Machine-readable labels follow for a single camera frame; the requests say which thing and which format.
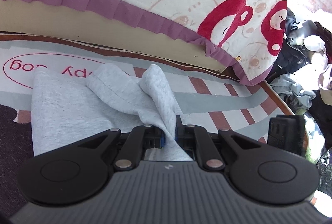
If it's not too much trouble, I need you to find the light grey sweatshirt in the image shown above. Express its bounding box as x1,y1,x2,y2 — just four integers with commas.
32,63,189,161

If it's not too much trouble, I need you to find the striped pink grey rug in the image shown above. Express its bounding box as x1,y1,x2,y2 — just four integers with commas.
0,33,297,217

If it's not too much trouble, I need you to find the beige bed base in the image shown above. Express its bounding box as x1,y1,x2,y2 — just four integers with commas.
1,0,238,81

